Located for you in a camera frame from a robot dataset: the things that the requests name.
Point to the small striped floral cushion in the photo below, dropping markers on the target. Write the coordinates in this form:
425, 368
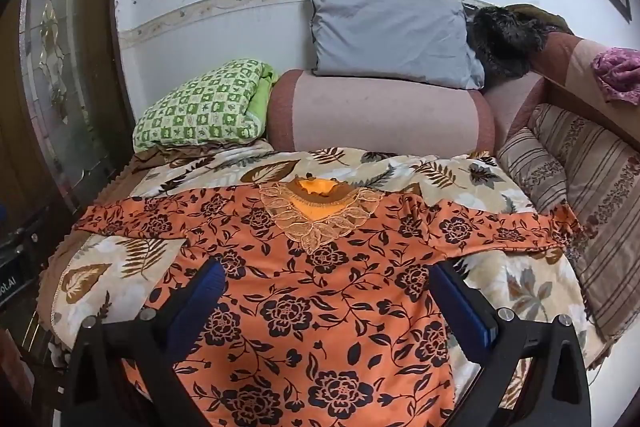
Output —
532, 169

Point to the green white checkered pillow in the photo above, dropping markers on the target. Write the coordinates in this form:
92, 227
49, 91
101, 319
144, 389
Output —
200, 107

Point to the orange black floral blouse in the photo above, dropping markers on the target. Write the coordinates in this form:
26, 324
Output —
320, 307

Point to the grey pillow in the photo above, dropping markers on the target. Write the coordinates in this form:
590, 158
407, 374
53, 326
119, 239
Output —
390, 32

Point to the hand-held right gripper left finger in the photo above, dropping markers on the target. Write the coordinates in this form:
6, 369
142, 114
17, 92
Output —
200, 302

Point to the black furry cloth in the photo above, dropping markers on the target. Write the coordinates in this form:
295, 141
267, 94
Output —
505, 39

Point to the brown frilled sofa cover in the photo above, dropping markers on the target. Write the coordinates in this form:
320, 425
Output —
49, 292

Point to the pink patterned cloth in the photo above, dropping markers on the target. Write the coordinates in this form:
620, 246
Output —
617, 74

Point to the wooden stained glass door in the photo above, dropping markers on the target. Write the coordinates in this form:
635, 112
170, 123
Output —
55, 57

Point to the pink brown sofa backrest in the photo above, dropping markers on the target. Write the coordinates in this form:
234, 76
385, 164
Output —
560, 67

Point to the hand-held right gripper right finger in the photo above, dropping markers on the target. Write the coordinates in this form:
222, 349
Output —
460, 307

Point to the olive brown cloth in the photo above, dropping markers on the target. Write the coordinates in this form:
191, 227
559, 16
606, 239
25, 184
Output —
545, 17

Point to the pink sofa bolster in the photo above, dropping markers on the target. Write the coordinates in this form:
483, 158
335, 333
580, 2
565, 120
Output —
370, 112

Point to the large striped floral cushion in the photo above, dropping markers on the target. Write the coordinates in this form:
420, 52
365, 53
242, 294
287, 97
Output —
600, 197

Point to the beige leaf-print blanket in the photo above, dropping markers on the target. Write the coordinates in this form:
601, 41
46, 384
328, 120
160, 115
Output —
525, 287

